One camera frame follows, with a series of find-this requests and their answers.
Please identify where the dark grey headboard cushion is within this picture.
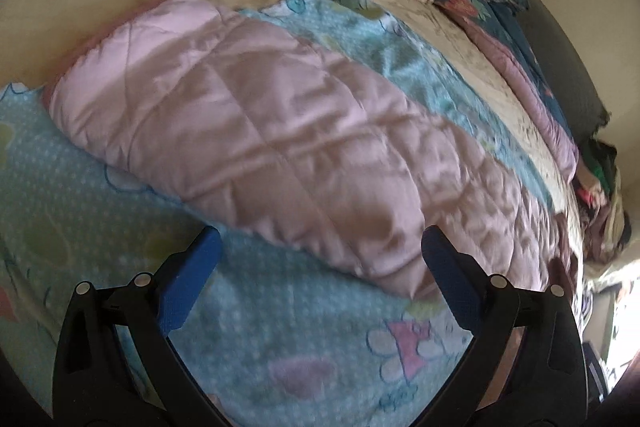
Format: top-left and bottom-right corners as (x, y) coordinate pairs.
(395, 0), (611, 142)

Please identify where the pink and blue printed quilt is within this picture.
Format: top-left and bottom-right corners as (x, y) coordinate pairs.
(0, 0), (576, 427)

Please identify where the dark floral quilt mauve backing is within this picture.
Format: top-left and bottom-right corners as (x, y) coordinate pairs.
(395, 0), (581, 182)

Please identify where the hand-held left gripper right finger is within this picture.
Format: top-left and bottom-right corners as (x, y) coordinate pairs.
(415, 226), (588, 427)

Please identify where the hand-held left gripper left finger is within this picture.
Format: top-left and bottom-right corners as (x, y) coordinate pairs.
(51, 226), (231, 427)

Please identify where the pile of mixed clothes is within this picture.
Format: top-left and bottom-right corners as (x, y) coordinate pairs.
(575, 137), (633, 265)

